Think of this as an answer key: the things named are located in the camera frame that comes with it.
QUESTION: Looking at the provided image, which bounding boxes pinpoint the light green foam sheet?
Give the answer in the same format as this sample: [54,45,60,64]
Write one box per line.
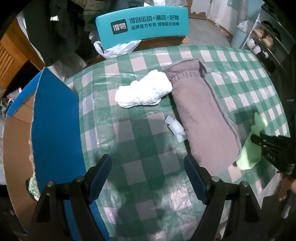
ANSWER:
[236,113,268,170]

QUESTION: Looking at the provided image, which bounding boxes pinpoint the grey fleece cloth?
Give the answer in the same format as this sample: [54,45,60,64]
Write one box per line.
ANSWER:
[164,58,242,175]

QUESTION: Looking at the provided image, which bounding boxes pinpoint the white plastic bag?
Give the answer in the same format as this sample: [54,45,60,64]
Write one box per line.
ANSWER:
[114,69,173,108]
[93,40,141,59]

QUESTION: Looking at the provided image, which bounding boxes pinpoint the person right hand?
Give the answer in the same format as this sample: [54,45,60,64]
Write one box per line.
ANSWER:
[278,175,296,201]

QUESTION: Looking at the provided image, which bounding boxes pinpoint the green white checkered tablecloth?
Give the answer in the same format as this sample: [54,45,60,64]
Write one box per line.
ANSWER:
[66,46,289,240]

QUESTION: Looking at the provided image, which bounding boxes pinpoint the open cardboard box blue rim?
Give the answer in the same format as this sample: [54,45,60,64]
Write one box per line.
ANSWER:
[3,69,110,240]

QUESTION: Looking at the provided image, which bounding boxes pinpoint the shoe rack with shoes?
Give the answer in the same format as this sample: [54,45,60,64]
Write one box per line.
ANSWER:
[241,4,295,75]

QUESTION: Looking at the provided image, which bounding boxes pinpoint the light blue trash bin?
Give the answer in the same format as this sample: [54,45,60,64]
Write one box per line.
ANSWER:
[230,20,251,48]

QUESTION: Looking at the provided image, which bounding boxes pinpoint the white plastic bag under lid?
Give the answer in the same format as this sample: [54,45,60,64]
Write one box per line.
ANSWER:
[93,40,141,59]

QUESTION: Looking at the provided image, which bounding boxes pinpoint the brown cardboard box on floor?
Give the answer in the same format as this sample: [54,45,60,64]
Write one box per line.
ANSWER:
[134,36,190,51]

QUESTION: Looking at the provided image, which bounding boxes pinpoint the teal shoe box lid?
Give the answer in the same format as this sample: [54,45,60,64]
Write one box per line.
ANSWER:
[95,6,189,49]

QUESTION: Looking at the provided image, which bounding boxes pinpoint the wooden louvered wardrobe door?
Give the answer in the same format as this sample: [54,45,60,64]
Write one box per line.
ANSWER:
[1,19,45,91]

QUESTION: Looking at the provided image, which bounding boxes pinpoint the black hanging jacket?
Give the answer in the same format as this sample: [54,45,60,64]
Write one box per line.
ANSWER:
[23,1,93,66]

